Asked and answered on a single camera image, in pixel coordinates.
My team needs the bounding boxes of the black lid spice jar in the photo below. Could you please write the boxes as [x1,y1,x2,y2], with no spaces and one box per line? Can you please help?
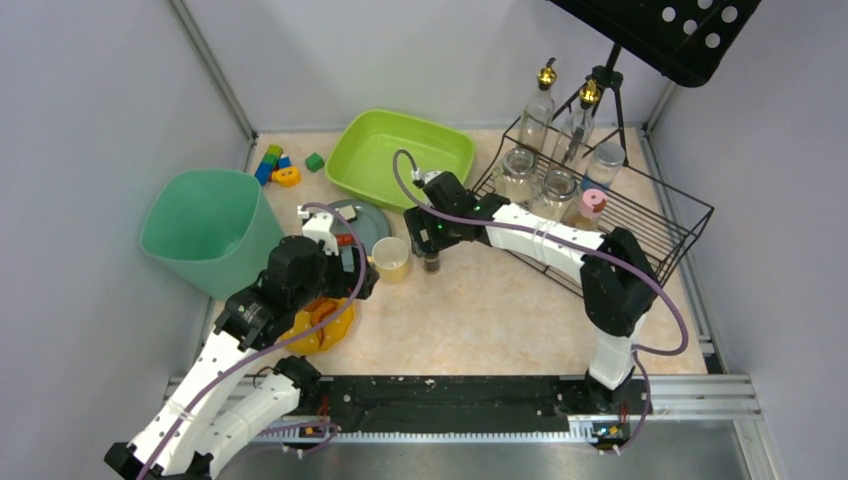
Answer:
[423,254,441,274]

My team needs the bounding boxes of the yellow and white mug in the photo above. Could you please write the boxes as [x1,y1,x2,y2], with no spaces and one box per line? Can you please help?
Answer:
[369,237,411,284]

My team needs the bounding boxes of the grey-blue plate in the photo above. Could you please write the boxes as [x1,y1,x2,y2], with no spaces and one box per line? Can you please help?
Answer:
[329,199,393,254]

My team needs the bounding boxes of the glass jar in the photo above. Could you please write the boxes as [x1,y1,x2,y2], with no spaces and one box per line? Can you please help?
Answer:
[493,148,537,204]
[530,169,577,221]

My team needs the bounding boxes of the gold top oil bottle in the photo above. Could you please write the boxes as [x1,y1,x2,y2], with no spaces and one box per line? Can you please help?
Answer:
[552,78,601,166]
[517,57,557,153]

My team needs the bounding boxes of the pink lid spice jar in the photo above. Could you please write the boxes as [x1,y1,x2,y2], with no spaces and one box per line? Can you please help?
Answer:
[562,188,608,231]

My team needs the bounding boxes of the silver lid blue label jar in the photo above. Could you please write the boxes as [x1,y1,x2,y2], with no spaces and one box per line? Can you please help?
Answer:
[580,142,626,191]

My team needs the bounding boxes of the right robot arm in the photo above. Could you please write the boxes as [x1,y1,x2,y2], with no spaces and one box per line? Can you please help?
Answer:
[404,167,662,391]

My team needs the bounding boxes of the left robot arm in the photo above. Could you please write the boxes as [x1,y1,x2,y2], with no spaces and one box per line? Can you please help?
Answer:
[104,235,379,479]

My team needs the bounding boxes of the red chili on grey plate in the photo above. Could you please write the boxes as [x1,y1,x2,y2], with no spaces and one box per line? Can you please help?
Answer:
[335,234,355,248]

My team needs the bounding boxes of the brown food scraps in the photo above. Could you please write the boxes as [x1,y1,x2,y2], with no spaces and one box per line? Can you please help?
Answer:
[305,298,338,349]

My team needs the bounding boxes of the white cube food piece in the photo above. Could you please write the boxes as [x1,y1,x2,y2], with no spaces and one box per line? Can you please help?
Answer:
[337,205,357,222]

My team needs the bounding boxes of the yellow scalloped plate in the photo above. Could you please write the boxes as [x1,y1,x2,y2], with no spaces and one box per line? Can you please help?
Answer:
[277,298,356,356]

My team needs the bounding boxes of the green plastic basin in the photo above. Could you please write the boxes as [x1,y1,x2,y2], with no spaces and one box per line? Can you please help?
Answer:
[324,109,476,213]

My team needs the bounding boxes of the orange toy piece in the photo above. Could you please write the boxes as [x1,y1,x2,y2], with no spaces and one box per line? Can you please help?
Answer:
[271,166,302,188]

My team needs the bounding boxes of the green toy cube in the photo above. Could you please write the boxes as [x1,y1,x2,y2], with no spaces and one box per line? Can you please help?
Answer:
[304,152,325,173]

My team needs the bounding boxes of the stacked toy blocks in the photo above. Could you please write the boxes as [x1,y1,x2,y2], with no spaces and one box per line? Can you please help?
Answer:
[254,144,291,186]

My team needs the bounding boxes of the teal trash bin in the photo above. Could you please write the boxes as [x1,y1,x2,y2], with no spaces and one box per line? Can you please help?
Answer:
[139,169,284,300]

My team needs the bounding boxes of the black tripod stand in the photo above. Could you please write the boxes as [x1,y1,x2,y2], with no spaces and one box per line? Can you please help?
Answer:
[550,43,627,159]

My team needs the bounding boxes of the black perforated tray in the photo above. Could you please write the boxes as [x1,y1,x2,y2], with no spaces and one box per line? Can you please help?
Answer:
[554,0,761,88]

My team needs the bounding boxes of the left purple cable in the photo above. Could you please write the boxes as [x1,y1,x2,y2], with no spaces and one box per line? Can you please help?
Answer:
[132,201,369,480]

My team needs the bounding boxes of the purple cable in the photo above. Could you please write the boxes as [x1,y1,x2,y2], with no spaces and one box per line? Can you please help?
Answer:
[132,201,369,480]
[392,148,690,452]

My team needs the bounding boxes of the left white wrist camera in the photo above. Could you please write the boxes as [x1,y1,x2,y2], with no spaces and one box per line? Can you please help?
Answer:
[297,205,339,256]

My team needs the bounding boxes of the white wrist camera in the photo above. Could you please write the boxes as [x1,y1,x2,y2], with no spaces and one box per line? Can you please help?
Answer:
[412,169,443,189]
[297,205,339,256]

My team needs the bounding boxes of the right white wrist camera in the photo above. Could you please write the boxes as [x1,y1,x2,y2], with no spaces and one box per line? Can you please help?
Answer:
[412,169,443,189]

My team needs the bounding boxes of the black wire rack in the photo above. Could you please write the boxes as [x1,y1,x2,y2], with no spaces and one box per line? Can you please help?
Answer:
[466,124,714,337]

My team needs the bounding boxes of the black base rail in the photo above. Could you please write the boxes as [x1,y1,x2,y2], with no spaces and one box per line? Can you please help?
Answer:
[218,374,757,445]

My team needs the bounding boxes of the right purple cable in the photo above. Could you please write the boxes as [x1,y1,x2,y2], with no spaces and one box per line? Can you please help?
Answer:
[392,148,690,452]

